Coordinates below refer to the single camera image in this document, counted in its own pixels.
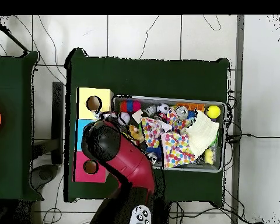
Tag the large polka dot cloth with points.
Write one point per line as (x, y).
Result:
(177, 149)

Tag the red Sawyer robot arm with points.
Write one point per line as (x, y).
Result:
(130, 163)

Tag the wooden box with three holes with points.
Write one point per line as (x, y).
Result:
(86, 100)

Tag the shallow clear bin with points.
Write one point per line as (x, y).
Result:
(222, 130)

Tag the white baseball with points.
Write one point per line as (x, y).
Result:
(124, 117)

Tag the rainbow spiky toy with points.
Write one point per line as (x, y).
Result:
(130, 106)

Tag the black and white soccer ball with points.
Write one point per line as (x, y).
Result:
(163, 108)

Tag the silver and blue can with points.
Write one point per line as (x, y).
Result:
(152, 157)

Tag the crushed silver can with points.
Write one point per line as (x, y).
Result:
(182, 112)

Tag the cream muslin cloth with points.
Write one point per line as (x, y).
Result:
(203, 133)

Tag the yellow ball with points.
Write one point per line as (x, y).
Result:
(213, 112)

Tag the yellow rubber duck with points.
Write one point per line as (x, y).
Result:
(208, 156)

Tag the black flat panel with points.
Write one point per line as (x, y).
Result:
(58, 121)

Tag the grey floor stand base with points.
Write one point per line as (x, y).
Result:
(44, 173)

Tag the green covered side table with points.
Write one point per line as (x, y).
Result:
(14, 140)

